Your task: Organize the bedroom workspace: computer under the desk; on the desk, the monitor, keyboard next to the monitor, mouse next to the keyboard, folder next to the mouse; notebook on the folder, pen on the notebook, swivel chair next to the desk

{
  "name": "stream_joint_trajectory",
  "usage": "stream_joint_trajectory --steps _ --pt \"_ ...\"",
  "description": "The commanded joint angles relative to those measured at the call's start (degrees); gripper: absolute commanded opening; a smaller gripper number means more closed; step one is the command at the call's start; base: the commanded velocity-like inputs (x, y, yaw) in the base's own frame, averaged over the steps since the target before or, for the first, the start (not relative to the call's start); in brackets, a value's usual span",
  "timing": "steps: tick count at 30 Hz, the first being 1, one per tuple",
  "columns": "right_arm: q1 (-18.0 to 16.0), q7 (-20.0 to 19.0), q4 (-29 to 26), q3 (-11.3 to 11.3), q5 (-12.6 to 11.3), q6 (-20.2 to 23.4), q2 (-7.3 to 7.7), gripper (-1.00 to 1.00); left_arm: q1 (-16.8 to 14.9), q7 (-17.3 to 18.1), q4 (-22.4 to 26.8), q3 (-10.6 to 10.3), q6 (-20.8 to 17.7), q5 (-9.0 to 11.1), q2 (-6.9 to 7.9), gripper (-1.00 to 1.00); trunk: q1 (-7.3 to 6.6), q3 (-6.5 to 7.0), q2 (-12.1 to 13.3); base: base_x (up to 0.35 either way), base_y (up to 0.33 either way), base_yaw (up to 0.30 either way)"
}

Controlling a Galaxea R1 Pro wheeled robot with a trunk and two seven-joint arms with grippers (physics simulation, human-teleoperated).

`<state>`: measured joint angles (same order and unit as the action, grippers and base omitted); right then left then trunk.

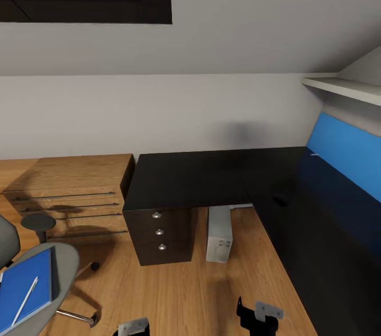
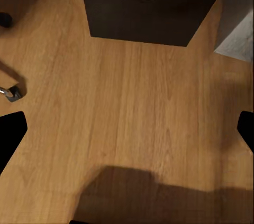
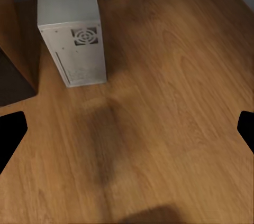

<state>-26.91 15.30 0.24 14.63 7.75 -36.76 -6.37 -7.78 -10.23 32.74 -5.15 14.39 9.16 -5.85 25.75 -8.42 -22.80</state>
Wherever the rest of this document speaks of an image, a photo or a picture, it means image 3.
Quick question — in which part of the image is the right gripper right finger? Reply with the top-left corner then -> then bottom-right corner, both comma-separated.
237,111 -> 254,153

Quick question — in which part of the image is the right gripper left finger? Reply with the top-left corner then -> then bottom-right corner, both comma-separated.
0,111 -> 28,174

